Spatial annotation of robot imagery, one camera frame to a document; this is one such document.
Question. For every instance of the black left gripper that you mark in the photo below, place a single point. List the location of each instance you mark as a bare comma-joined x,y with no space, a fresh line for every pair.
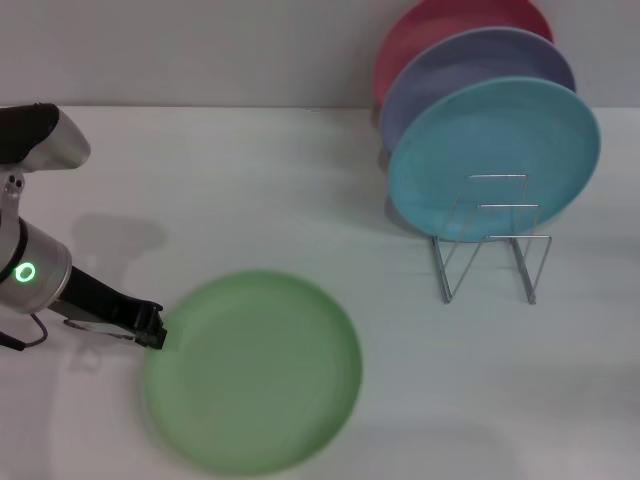
97,300

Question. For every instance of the green round plate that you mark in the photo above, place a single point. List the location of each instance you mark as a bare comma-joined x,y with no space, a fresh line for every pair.
255,375

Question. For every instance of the blue round plate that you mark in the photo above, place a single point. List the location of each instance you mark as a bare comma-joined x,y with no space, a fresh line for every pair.
500,135

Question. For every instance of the red round plate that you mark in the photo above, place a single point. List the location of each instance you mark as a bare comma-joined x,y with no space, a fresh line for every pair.
425,30

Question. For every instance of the purple round plate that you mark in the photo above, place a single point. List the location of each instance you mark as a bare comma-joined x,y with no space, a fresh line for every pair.
475,60

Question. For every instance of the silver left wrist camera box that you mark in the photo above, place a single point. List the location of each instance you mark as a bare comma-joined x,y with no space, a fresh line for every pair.
55,140

